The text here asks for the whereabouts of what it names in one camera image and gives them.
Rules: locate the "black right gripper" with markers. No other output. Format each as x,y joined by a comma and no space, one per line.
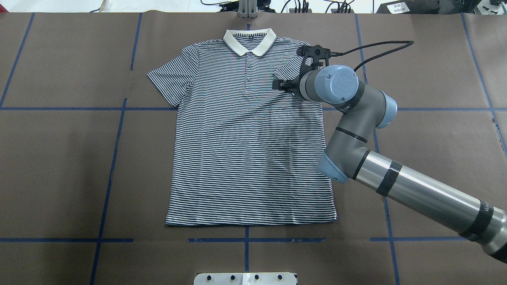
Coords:
293,86

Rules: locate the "striped polo shirt white collar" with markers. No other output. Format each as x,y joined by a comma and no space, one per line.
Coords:
245,154

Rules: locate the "black box white label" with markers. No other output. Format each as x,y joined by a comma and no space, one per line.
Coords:
409,7

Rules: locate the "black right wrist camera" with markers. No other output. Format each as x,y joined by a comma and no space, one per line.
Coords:
314,57

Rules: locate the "aluminium frame post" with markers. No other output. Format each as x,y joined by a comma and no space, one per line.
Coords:
247,9

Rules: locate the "white pedestal base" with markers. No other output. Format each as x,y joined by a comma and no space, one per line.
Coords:
246,278

